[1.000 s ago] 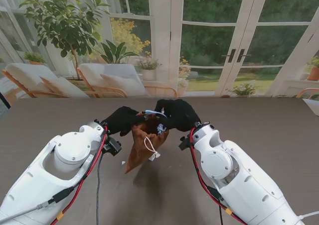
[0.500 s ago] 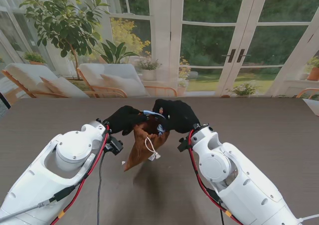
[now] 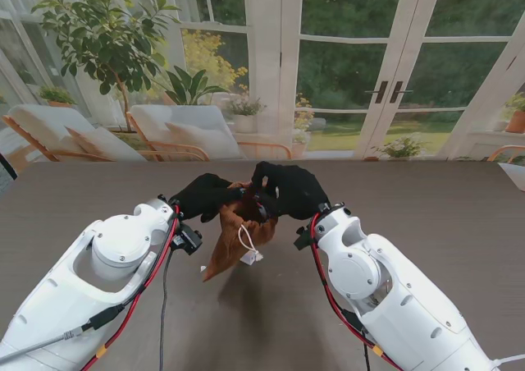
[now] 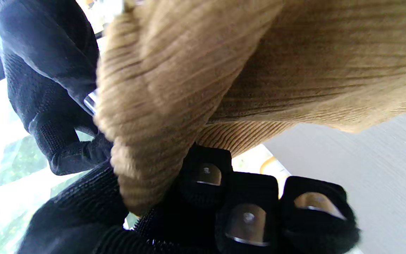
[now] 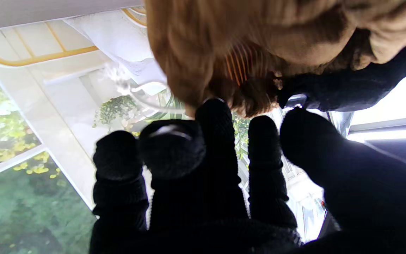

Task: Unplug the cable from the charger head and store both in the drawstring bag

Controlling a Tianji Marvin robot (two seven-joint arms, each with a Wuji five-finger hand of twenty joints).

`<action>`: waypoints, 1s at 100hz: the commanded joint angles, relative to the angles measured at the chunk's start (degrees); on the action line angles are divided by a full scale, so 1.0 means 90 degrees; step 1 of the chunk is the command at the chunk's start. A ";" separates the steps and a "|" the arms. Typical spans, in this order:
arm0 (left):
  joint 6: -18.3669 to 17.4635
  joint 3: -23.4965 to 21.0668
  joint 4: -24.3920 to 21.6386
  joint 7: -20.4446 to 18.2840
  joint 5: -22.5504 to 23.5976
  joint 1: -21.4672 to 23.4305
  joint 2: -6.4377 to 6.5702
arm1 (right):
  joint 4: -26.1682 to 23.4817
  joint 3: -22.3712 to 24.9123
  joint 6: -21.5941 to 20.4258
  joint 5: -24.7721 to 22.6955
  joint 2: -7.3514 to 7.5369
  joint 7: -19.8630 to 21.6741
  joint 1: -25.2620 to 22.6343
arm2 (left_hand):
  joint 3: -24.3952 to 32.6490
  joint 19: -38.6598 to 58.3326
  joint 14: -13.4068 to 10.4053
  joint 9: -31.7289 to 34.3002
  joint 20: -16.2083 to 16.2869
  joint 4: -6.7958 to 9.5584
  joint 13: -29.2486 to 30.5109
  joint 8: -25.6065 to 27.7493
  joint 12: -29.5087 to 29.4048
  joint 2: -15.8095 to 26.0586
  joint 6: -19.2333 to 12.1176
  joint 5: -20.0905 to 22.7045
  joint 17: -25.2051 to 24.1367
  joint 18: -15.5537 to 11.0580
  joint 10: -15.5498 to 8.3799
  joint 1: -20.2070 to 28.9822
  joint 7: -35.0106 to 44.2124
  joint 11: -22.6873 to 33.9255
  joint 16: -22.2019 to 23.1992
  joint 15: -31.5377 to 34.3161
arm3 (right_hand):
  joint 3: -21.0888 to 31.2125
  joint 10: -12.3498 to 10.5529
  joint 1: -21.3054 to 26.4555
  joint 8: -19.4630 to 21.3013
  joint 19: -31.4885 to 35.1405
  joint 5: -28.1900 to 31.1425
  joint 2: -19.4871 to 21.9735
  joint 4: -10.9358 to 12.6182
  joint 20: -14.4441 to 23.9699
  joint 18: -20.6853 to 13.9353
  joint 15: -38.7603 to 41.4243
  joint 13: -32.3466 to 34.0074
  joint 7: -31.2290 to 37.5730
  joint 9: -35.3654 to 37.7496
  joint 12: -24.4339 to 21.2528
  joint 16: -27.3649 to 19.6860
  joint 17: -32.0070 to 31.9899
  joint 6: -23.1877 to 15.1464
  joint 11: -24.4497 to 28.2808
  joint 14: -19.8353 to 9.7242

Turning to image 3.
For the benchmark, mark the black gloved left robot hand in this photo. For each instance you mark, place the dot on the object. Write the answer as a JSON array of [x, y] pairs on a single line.
[[201, 196]]

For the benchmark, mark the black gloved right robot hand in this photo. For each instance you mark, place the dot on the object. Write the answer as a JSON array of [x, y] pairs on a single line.
[[299, 190]]

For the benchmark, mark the white charger head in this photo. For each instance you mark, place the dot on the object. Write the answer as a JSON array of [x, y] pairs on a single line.
[[250, 259]]

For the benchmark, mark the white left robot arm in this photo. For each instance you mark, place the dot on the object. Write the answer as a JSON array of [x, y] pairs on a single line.
[[65, 293]]

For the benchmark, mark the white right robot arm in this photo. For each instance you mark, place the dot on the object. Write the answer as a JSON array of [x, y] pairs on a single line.
[[410, 305]]

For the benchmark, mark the printed garden window backdrop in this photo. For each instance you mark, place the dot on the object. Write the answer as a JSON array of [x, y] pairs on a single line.
[[348, 59]]

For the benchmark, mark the white sheet corner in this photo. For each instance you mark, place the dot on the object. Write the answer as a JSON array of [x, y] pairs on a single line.
[[514, 176]]

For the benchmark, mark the white zip tie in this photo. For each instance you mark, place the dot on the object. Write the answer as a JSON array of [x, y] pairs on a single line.
[[510, 359]]

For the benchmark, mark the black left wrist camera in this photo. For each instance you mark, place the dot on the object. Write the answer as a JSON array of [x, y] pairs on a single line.
[[188, 241]]

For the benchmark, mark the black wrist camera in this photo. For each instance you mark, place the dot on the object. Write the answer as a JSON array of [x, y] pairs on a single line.
[[188, 241], [302, 239]]

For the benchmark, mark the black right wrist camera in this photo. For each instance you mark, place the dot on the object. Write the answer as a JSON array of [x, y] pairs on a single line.
[[302, 239]]

